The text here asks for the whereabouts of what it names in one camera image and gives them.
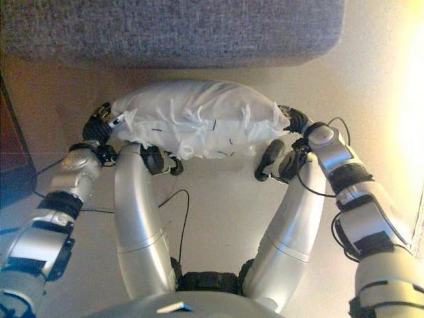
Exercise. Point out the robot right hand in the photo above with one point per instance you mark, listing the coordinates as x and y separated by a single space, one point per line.
298 121

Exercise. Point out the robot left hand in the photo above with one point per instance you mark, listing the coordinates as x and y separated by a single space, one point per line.
96 129

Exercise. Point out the white tasselled cushion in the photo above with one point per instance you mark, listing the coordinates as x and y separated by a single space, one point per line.
205 112

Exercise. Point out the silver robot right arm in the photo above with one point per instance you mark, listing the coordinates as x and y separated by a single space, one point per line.
367 212

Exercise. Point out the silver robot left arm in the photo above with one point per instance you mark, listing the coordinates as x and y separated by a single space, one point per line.
39 232

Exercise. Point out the grey fabric armchair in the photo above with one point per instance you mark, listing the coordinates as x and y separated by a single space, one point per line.
165 30

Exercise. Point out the grey patterned rug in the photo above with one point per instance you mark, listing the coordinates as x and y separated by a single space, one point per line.
420 225

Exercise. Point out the silver robot torso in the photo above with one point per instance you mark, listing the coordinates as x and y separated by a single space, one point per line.
205 298

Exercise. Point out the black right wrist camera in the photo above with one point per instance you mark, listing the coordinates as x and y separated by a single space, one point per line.
302 147

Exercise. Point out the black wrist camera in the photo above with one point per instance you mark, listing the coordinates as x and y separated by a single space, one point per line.
302 147
107 155

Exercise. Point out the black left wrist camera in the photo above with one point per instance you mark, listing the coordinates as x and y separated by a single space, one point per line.
107 155

